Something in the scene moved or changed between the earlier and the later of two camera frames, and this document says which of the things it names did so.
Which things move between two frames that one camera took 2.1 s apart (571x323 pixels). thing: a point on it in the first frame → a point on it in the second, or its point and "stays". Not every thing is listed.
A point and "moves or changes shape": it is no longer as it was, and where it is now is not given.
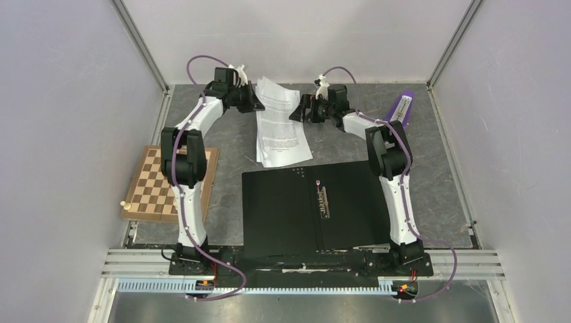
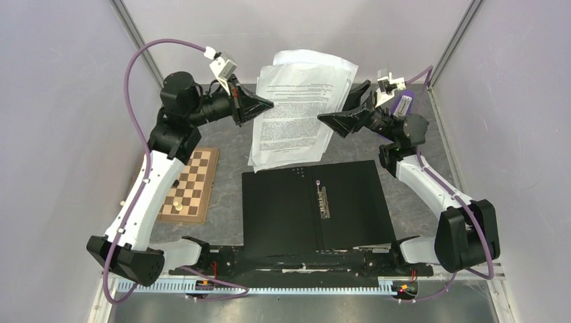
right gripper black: (299, 115) → (343, 124)
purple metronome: (402, 109) stays
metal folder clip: (323, 202) stays
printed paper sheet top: (281, 140) moves or changes shape
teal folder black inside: (313, 208) stays
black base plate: (296, 264) stays
